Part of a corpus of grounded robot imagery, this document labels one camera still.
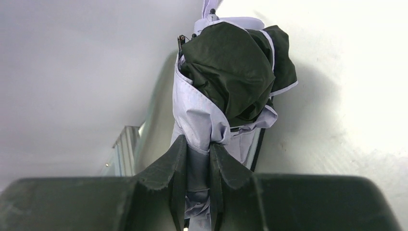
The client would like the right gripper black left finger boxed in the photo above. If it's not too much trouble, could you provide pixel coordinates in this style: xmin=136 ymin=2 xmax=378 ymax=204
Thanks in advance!
xmin=0 ymin=135 xmax=187 ymax=231

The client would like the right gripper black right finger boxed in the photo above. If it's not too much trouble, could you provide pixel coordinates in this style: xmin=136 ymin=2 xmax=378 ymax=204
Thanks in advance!
xmin=210 ymin=143 xmax=401 ymax=231

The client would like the black and lilac folding umbrella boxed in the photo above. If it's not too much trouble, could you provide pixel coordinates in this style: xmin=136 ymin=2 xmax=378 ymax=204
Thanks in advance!
xmin=172 ymin=0 xmax=298 ymax=231

